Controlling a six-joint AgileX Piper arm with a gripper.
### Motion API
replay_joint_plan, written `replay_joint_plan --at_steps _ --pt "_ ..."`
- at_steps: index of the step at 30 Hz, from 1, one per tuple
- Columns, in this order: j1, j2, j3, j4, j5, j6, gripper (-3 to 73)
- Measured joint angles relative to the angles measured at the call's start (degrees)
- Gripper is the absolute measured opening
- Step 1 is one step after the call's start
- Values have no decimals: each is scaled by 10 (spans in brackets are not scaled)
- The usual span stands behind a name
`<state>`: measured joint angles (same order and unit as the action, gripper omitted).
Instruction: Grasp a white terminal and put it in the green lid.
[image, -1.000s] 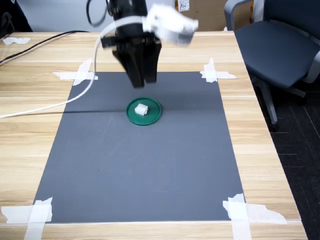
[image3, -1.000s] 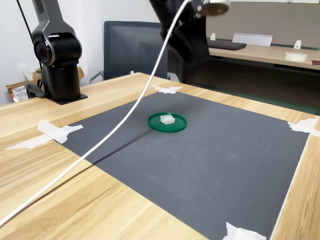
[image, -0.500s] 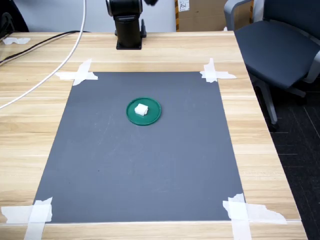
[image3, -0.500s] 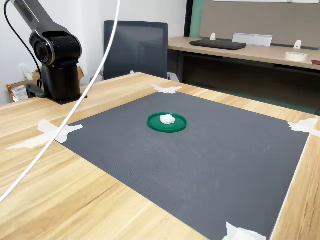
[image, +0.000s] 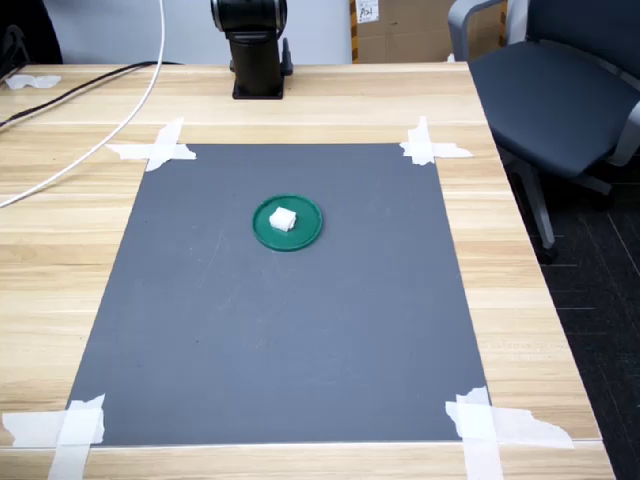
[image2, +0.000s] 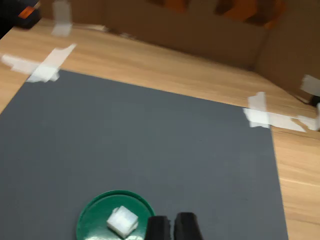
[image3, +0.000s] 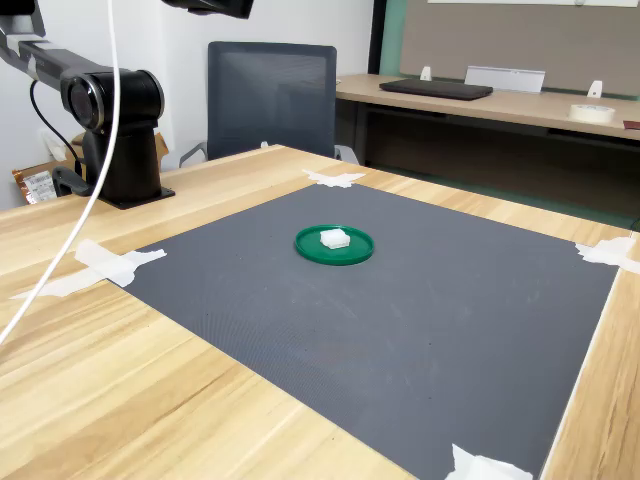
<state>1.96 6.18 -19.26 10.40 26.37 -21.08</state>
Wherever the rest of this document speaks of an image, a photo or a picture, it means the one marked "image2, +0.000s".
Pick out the brown cardboard partition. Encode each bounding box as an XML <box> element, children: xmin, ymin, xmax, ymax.
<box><xmin>39</xmin><ymin>0</ymin><xmax>320</xmax><ymax>102</ymax></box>

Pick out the small white plastic terminal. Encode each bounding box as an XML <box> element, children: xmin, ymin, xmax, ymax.
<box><xmin>106</xmin><ymin>205</ymin><xmax>139</xmax><ymax>239</ymax></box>

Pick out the white tape on mat corner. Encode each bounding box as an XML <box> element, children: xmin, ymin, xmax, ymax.
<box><xmin>242</xmin><ymin>91</ymin><xmax>320</xmax><ymax>133</ymax></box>
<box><xmin>0</xmin><ymin>43</ymin><xmax>77</xmax><ymax>84</ymax></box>

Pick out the black device with orange mark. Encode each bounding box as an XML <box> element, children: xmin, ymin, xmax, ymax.
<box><xmin>0</xmin><ymin>0</ymin><xmax>42</xmax><ymax>40</ymax></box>

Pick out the dark grey mat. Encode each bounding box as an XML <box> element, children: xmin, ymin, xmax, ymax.
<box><xmin>0</xmin><ymin>69</ymin><xmax>290</xmax><ymax>240</ymax></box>

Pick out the round green lid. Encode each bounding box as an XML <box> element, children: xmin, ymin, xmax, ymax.
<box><xmin>75</xmin><ymin>189</ymin><xmax>156</xmax><ymax>240</ymax></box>

